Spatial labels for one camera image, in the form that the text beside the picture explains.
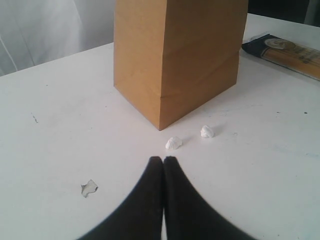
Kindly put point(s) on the brown paper shopping bag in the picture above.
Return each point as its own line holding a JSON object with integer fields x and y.
{"x": 172, "y": 56}

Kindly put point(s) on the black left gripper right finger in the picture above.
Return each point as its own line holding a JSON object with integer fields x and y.
{"x": 187, "y": 215}

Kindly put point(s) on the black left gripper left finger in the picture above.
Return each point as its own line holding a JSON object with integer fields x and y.
{"x": 140, "y": 215}

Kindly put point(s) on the spaghetti packet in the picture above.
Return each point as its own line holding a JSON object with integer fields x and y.
{"x": 293, "y": 56}

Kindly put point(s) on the small torn paper scrap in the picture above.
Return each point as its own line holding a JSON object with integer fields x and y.
{"x": 89, "y": 188}

